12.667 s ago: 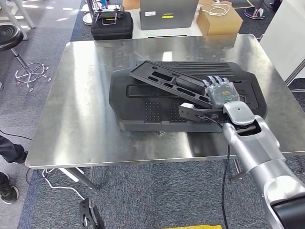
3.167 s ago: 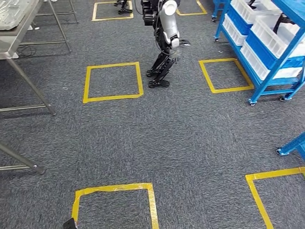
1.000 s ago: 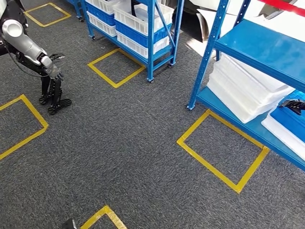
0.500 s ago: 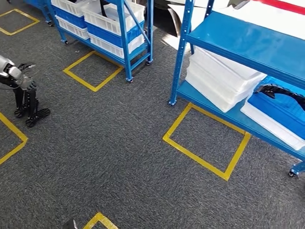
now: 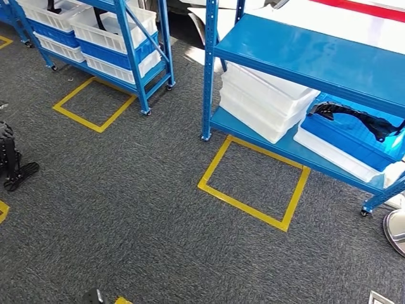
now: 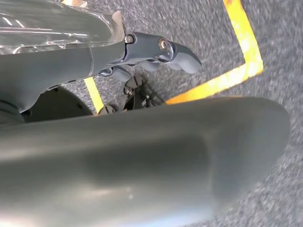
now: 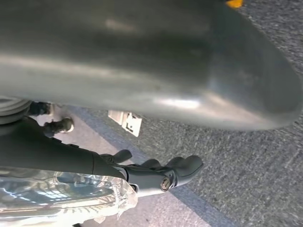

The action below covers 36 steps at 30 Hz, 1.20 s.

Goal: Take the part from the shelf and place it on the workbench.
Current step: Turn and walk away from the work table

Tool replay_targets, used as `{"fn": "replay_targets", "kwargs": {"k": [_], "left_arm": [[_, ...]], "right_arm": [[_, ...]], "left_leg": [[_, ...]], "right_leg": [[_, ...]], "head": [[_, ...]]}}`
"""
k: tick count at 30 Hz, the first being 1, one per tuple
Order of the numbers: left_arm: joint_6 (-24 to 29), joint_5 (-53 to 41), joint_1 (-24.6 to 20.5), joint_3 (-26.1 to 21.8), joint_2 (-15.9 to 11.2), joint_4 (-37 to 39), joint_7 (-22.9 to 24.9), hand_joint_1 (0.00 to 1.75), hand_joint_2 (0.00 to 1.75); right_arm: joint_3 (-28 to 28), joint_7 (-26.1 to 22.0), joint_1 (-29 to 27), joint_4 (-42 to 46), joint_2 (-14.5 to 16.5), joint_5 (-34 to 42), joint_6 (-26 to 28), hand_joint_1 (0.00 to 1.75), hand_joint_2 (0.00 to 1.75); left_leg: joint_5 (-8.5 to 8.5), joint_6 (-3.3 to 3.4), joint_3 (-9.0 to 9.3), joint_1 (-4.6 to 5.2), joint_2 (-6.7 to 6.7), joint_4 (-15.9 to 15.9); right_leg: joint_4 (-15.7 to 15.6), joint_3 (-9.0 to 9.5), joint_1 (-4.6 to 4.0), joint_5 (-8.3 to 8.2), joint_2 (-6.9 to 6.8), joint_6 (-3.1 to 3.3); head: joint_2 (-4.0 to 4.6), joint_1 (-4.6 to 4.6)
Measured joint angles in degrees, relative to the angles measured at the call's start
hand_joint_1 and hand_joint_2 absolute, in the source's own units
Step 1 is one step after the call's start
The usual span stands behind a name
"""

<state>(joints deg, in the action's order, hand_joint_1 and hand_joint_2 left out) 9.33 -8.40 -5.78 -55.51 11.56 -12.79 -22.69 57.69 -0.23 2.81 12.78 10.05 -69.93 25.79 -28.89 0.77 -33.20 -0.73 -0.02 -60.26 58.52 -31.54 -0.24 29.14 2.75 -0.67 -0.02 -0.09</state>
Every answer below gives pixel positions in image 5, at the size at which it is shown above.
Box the chrome stanchion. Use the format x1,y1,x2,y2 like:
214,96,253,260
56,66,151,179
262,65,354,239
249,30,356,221
382,208,405,258

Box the blue plastic bin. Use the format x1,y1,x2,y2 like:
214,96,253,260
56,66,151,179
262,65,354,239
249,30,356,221
75,31,160,71
26,18,80,49

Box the red barrier belt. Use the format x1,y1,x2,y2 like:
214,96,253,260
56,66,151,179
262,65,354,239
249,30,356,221
309,0,405,24

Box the blue metal shelf rack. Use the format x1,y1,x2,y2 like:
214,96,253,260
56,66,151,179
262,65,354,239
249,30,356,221
200,0,405,218
0,0,34,48
6,0,176,117

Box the black plastic car part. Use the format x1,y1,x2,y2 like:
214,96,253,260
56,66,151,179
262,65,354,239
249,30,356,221
307,101,405,143

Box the stacked white plastic trays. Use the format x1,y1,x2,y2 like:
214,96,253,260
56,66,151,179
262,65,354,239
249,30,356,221
219,61,321,145

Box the white plastic bin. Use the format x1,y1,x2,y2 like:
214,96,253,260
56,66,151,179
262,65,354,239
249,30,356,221
82,49,162,86
69,5,158,55
33,31,86,64
17,0,93,34

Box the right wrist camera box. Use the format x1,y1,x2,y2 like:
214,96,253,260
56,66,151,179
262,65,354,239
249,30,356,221
368,290,395,304

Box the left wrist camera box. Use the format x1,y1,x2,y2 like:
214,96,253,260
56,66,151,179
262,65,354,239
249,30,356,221
81,287,106,304

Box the black robot foot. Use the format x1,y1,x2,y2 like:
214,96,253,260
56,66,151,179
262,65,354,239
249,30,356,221
0,120,41,193

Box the blue plastic crate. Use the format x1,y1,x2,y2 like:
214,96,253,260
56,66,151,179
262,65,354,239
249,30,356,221
299,92,405,173

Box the white car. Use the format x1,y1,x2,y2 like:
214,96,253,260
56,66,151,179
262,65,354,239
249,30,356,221
166,0,286,68

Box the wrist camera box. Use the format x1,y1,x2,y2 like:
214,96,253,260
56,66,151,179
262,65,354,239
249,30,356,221
81,287,106,304
368,290,395,304

